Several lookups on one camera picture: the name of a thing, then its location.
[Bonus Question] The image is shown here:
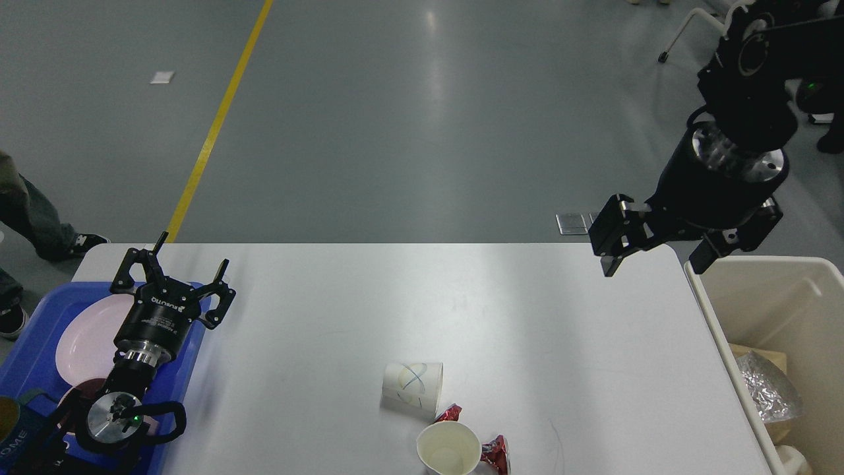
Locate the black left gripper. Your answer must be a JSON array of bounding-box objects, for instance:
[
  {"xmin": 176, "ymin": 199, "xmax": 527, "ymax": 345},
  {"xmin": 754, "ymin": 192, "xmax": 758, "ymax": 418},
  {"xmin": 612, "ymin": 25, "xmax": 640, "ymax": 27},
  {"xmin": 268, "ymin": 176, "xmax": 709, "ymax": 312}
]
[{"xmin": 109, "ymin": 230, "xmax": 236, "ymax": 367}]

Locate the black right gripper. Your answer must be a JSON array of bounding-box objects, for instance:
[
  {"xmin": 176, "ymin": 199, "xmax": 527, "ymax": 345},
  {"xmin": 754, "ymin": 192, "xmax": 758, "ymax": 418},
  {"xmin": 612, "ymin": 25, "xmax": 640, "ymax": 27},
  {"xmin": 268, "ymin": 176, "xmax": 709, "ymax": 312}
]
[{"xmin": 588, "ymin": 121, "xmax": 790, "ymax": 277}]

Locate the pink plate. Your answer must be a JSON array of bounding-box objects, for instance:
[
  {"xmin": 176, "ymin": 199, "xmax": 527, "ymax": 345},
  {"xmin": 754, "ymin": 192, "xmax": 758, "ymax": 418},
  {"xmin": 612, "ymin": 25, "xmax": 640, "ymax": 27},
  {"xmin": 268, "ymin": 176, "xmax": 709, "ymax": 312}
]
[{"xmin": 55, "ymin": 294, "xmax": 135, "ymax": 386}]

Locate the aluminium foil tray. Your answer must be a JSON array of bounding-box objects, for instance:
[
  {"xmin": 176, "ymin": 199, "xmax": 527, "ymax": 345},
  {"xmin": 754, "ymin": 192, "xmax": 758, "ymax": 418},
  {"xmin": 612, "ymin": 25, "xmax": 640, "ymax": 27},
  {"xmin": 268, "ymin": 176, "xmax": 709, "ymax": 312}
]
[{"xmin": 736, "ymin": 351, "xmax": 806, "ymax": 424}]

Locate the brown paper bag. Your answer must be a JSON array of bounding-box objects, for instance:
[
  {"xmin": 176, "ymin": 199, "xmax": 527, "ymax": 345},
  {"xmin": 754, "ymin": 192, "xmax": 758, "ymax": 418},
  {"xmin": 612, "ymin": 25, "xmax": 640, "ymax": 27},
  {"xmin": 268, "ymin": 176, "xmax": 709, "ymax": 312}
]
[{"xmin": 729, "ymin": 343, "xmax": 794, "ymax": 445}]

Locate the patterned paper cup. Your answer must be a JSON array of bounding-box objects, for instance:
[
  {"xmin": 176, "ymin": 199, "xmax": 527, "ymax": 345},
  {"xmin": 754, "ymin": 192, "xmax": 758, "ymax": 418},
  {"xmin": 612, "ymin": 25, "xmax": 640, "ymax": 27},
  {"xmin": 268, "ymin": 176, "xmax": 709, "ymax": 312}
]
[{"xmin": 382, "ymin": 363, "xmax": 444, "ymax": 414}]

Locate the white paper cup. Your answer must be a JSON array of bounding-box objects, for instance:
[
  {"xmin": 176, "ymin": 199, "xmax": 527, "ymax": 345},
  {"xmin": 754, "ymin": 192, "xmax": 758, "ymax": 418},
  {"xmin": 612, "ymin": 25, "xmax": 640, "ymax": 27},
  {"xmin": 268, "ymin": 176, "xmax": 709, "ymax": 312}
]
[{"xmin": 415, "ymin": 421, "xmax": 481, "ymax": 474}]

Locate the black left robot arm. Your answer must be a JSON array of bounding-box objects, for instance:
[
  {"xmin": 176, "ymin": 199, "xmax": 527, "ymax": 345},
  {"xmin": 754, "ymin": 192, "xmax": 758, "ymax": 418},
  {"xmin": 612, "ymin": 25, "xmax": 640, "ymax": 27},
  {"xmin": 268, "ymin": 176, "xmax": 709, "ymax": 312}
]
[{"xmin": 9, "ymin": 232, "xmax": 236, "ymax": 474}]

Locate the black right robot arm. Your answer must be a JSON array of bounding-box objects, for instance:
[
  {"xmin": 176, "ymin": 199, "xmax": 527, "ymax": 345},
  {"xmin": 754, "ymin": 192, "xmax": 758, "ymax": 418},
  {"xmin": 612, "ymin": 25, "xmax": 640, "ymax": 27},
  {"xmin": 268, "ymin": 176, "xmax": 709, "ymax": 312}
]
[{"xmin": 588, "ymin": 1, "xmax": 842, "ymax": 277}]

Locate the left metal floor socket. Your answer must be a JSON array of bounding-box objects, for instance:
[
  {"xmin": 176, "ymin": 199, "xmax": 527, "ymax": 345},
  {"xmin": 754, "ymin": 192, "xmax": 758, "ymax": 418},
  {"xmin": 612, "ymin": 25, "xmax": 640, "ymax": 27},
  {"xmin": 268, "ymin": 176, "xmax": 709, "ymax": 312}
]
[{"xmin": 557, "ymin": 213, "xmax": 593, "ymax": 236}]

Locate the beige plastic bin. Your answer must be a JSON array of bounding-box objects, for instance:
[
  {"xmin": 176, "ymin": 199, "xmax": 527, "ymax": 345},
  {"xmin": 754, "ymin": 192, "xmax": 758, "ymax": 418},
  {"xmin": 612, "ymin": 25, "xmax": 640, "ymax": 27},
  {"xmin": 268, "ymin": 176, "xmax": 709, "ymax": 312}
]
[{"xmin": 684, "ymin": 255, "xmax": 843, "ymax": 474}]

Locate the blue plastic tray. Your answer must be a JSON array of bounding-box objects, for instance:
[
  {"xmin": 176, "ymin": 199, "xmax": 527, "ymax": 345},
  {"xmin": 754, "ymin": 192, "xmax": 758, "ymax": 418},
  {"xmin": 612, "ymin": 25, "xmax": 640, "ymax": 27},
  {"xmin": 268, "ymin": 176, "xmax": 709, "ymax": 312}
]
[{"xmin": 1, "ymin": 282, "xmax": 206, "ymax": 474}]

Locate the person's near leg and shoe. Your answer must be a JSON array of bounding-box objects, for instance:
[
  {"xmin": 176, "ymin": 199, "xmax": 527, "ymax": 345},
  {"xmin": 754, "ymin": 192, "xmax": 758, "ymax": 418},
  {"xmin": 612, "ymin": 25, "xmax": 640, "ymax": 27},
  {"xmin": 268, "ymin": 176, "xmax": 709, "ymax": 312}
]
[{"xmin": 1, "ymin": 269, "xmax": 30, "ymax": 342}]

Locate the person's leg and shoe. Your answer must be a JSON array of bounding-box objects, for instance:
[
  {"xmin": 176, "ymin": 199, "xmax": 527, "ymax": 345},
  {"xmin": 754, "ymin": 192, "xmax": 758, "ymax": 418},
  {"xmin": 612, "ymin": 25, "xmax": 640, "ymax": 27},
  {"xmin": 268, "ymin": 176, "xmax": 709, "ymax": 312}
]
[
  {"xmin": 1, "ymin": 152, "xmax": 109, "ymax": 262},
  {"xmin": 1, "ymin": 269, "xmax": 30, "ymax": 342}
]

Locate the person's far leg and shoe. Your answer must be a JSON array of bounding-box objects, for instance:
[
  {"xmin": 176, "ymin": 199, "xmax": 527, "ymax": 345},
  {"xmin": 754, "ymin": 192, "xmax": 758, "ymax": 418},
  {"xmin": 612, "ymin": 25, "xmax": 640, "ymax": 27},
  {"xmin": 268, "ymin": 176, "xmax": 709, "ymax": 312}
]
[{"xmin": 1, "ymin": 152, "xmax": 109, "ymax": 262}]

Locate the white office chair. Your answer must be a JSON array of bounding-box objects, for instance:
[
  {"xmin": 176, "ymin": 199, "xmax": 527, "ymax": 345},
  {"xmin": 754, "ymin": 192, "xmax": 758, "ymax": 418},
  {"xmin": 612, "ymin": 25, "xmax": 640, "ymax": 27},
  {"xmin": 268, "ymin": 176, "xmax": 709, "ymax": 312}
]
[{"xmin": 657, "ymin": 7, "xmax": 727, "ymax": 64}]

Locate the white paper scrap on floor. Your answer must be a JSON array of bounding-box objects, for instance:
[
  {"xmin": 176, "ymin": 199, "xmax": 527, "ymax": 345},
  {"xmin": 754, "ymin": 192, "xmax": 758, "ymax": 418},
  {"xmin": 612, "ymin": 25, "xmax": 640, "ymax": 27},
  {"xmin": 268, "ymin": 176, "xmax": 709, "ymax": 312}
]
[{"xmin": 150, "ymin": 71, "xmax": 175, "ymax": 85}]

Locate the dark blue mug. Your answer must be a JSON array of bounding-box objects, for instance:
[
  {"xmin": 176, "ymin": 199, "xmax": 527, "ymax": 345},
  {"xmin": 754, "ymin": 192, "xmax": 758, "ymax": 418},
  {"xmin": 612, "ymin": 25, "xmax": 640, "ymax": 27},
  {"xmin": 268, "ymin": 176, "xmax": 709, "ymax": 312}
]
[{"xmin": 1, "ymin": 388, "xmax": 59, "ymax": 474}]

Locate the red foil wrapper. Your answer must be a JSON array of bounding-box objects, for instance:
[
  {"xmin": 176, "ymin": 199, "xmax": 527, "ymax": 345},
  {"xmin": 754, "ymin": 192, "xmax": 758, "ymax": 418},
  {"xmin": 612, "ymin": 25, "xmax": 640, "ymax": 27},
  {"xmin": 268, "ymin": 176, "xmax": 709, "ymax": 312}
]
[{"xmin": 432, "ymin": 403, "xmax": 512, "ymax": 474}]

